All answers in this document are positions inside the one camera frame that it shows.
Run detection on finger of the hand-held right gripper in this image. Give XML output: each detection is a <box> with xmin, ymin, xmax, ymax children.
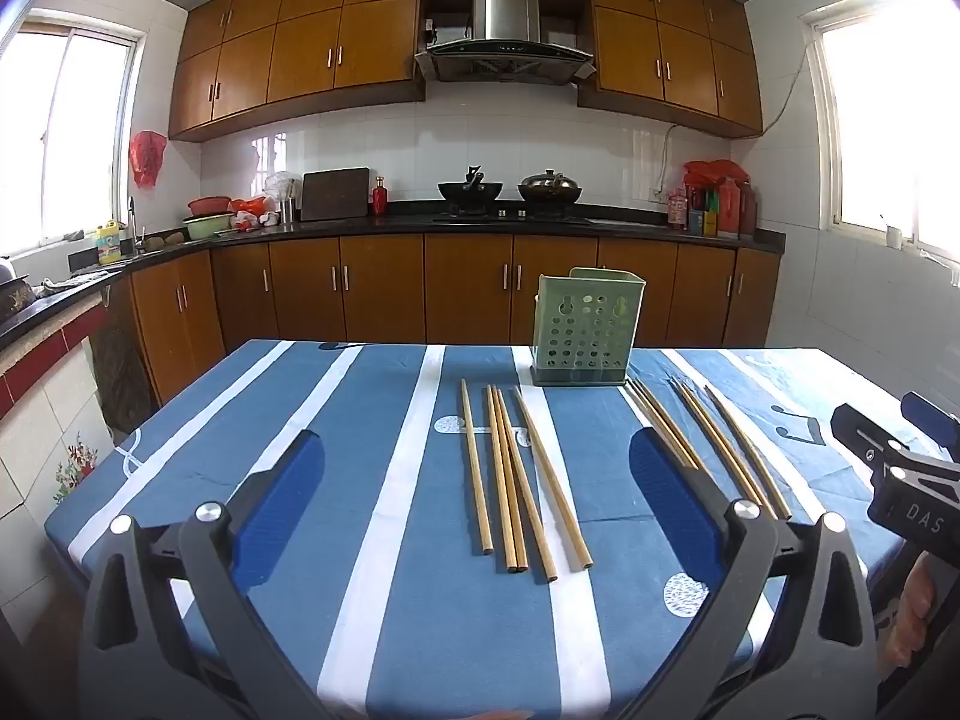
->
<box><xmin>900</xmin><ymin>391</ymin><xmax>960</xmax><ymax>466</ymax></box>
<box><xmin>830</xmin><ymin>403</ymin><xmax>920</xmax><ymax>475</ymax></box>

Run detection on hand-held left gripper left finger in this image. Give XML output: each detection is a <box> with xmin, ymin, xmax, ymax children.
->
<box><xmin>79</xmin><ymin>429</ymin><xmax>331</xmax><ymax>720</ymax></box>

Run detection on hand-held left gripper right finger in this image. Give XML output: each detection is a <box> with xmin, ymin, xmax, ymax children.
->
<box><xmin>628</xmin><ymin>426</ymin><xmax>878</xmax><ymax>720</ymax></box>

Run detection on green perforated utensil holder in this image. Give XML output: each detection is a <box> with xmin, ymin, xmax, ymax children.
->
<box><xmin>531</xmin><ymin>267</ymin><xmax>647</xmax><ymax>389</ymax></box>

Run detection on person's right hand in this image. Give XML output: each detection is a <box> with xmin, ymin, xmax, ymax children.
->
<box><xmin>885</xmin><ymin>551</ymin><xmax>938</xmax><ymax>670</ymax></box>

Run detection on blue white striped tablecloth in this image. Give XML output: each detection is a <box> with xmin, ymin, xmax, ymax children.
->
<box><xmin>43</xmin><ymin>339</ymin><xmax>960</xmax><ymax>720</ymax></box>

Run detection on green yellow seasoning boxes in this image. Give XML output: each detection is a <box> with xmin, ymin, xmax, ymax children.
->
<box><xmin>688</xmin><ymin>191</ymin><xmax>721</xmax><ymax>236</ymax></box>

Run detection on wooden lower cabinets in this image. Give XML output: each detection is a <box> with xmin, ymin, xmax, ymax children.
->
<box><xmin>124</xmin><ymin>232</ymin><xmax>781</xmax><ymax>406</ymax></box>

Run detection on red white plastic bag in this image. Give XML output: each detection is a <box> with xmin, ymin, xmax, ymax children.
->
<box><xmin>229</xmin><ymin>196</ymin><xmax>280</xmax><ymax>232</ymax></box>

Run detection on narrow window with sill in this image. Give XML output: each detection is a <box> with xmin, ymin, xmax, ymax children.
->
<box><xmin>798</xmin><ymin>0</ymin><xmax>960</xmax><ymax>263</ymax></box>

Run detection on black kitchen countertop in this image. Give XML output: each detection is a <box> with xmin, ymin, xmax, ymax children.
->
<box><xmin>0</xmin><ymin>199</ymin><xmax>787</xmax><ymax>350</ymax></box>

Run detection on steel canister with clear bag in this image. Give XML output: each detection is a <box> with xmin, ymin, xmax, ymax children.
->
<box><xmin>263</xmin><ymin>171</ymin><xmax>302</xmax><ymax>225</ymax></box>

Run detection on dark cutting board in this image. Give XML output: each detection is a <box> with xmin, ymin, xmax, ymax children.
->
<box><xmin>300</xmin><ymin>167</ymin><xmax>371</xmax><ymax>222</ymax></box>

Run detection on black gas stove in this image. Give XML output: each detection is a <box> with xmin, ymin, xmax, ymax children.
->
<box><xmin>433</xmin><ymin>206</ymin><xmax>598</xmax><ymax>225</ymax></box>

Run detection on dark pot with lid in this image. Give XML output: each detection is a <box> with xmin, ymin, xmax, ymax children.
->
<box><xmin>517</xmin><ymin>169</ymin><xmax>584</xmax><ymax>208</ymax></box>

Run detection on dark metal pot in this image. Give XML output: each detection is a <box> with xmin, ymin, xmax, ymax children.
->
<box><xmin>0</xmin><ymin>259</ymin><xmax>35</xmax><ymax>321</ymax></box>

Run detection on black wok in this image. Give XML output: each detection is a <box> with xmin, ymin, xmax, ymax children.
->
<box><xmin>438</xmin><ymin>165</ymin><xmax>505</xmax><ymax>215</ymax></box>

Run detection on hanging red plastic bag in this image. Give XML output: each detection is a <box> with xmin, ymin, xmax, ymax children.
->
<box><xmin>130</xmin><ymin>130</ymin><xmax>168</xmax><ymax>190</ymax></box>

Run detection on wide sliding window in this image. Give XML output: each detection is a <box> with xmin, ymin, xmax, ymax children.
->
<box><xmin>0</xmin><ymin>11</ymin><xmax>148</xmax><ymax>262</ymax></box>

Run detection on steel range hood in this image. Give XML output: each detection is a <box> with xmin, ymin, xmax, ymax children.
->
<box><xmin>415</xmin><ymin>0</ymin><xmax>597</xmax><ymax>83</ymax></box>

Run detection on wall socket with cable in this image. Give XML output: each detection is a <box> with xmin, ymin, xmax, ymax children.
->
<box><xmin>647</xmin><ymin>22</ymin><xmax>820</xmax><ymax>205</ymax></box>

